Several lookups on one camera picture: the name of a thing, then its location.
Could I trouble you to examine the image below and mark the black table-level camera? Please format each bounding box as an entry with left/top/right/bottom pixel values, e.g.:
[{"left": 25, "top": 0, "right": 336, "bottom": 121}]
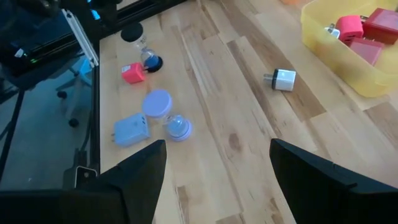
[{"left": 74, "top": 166, "right": 98, "bottom": 189}]

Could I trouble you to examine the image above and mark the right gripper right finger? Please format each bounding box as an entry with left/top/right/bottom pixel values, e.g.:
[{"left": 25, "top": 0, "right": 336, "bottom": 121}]
[{"left": 269, "top": 139, "right": 398, "bottom": 224}]

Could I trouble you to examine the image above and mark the pink wall charger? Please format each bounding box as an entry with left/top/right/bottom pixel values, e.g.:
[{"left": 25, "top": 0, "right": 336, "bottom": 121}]
[{"left": 121, "top": 62, "right": 147, "bottom": 85}]

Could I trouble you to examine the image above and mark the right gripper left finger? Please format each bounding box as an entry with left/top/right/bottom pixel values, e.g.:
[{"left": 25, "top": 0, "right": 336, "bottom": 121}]
[{"left": 0, "top": 139, "right": 167, "bottom": 224}]

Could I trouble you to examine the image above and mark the yellow translucent plastic bin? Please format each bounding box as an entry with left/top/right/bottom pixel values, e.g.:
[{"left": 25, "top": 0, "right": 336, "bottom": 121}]
[{"left": 300, "top": 0, "right": 398, "bottom": 98}]

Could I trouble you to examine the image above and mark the purple capped hourglass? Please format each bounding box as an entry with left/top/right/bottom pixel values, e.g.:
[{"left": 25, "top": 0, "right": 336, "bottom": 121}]
[{"left": 142, "top": 89, "right": 193, "bottom": 142}]

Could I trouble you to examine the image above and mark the lavender wall charger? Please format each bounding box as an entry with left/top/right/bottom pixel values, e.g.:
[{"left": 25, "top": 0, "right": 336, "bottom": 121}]
[{"left": 111, "top": 112, "right": 152, "bottom": 149}]

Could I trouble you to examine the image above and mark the black-capped blue sand hourglass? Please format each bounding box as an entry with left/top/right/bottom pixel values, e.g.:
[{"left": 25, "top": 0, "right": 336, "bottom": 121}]
[{"left": 120, "top": 22, "right": 164, "bottom": 74}]

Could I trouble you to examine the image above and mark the silver metal bracket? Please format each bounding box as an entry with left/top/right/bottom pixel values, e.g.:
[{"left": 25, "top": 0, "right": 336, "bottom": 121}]
[{"left": 61, "top": 9, "right": 100, "bottom": 68}]

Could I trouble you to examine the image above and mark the small red cube charger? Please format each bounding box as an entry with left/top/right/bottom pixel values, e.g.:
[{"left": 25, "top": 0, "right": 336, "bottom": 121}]
[{"left": 335, "top": 14, "right": 364, "bottom": 44}]

